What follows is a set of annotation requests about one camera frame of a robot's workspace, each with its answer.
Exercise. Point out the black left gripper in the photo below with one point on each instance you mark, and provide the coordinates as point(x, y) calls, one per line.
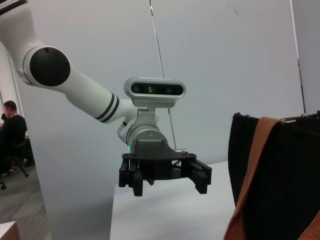
point(155, 165)

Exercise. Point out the silver zipper pull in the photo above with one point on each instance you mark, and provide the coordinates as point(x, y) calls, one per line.
point(290, 119)

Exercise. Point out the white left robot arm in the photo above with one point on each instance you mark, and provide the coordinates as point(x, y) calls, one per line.
point(82, 92)

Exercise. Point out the seated person in black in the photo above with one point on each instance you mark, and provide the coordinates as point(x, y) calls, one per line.
point(15, 130)

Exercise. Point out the black office chair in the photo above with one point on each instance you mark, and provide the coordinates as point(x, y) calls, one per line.
point(22, 150)
point(2, 186)

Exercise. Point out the light wooden desk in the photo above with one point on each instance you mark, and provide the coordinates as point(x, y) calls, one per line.
point(7, 232)

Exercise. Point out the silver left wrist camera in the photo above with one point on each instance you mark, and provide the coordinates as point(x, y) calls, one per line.
point(155, 90)

